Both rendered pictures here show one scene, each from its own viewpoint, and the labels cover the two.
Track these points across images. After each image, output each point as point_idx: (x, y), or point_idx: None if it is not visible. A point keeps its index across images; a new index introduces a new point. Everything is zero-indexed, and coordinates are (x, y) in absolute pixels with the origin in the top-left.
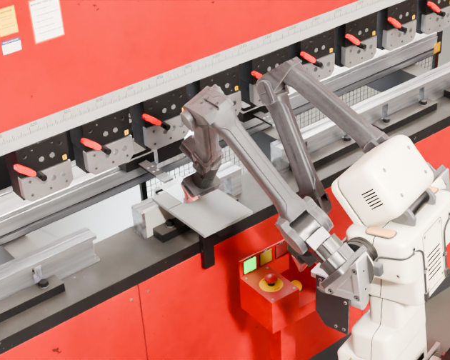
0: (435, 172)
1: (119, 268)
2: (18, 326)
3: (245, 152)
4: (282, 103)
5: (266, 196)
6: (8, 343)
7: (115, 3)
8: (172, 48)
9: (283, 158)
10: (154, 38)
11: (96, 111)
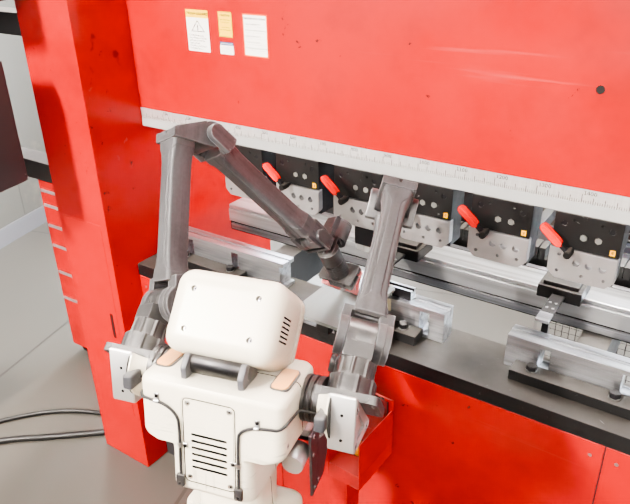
0: (348, 392)
1: None
2: None
3: (161, 187)
4: (376, 225)
5: (446, 361)
6: None
7: (316, 48)
8: (371, 125)
9: (507, 346)
10: (353, 104)
11: (289, 147)
